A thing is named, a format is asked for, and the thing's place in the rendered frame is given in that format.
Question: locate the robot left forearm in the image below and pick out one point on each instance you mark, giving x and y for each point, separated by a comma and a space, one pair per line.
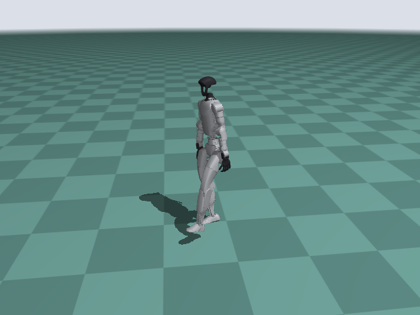
222, 142

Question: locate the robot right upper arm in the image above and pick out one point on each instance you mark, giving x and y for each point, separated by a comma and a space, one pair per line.
199, 123

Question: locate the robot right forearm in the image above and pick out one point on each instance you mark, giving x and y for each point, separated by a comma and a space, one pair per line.
199, 138

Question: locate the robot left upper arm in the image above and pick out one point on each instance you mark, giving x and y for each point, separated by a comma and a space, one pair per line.
218, 109

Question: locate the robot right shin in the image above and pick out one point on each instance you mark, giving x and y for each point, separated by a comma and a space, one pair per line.
211, 204

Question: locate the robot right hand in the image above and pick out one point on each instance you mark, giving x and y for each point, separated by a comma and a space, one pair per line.
198, 147

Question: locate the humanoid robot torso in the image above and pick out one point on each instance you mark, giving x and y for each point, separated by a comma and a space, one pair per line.
209, 125

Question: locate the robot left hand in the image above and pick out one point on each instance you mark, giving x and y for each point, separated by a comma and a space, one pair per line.
225, 163

